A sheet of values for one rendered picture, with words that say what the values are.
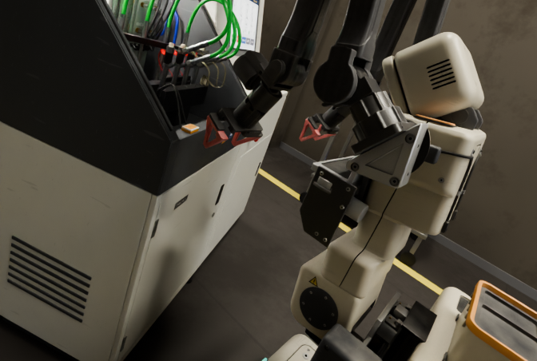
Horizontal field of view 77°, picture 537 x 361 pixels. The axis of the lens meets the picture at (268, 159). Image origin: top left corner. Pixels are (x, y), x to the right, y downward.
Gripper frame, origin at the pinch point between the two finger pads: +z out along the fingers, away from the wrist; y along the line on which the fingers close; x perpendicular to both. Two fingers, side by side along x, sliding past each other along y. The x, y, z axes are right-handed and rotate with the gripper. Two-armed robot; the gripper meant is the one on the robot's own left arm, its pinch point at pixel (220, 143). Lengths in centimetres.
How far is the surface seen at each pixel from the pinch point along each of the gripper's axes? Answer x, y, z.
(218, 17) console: -70, -49, 7
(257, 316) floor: 45, -67, 89
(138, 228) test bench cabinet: 3.1, 7.0, 34.7
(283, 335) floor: 58, -70, 82
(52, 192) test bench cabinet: -20, 18, 49
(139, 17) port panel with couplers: -79, -23, 23
